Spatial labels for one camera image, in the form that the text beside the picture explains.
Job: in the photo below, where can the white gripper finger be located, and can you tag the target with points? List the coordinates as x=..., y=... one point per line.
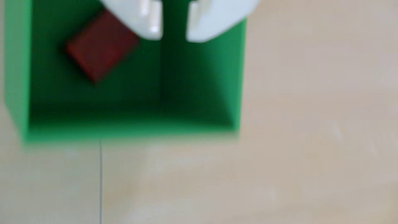
x=214, y=18
x=140, y=18

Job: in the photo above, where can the red block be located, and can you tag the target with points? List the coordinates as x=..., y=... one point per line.
x=102, y=46

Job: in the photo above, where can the green box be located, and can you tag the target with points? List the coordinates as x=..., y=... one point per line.
x=186, y=93

